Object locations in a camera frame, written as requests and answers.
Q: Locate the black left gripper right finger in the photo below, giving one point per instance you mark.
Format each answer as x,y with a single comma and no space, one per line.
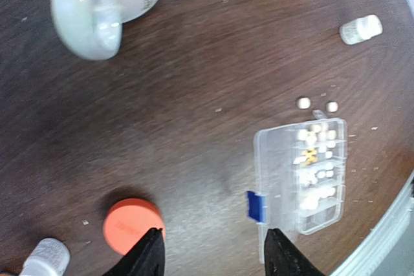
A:
282,258

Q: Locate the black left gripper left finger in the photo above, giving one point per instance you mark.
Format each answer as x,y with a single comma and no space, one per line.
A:
146,258

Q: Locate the orange bottle cap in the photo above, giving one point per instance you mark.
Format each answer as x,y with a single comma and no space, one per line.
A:
128,220

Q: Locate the clear plastic pill organizer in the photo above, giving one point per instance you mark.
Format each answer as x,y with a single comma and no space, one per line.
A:
275,201

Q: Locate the small white bottle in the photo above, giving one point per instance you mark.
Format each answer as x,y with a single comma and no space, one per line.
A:
49,258
361,29

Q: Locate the white pills in organizer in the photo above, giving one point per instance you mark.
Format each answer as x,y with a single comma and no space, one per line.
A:
315,164

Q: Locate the loose pill on table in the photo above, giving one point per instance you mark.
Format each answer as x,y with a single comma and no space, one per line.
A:
303,103

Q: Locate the yellow-lined patterned mug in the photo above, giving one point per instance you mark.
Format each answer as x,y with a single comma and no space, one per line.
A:
92,29

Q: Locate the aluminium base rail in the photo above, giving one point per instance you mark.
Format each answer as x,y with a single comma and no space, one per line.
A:
374,249

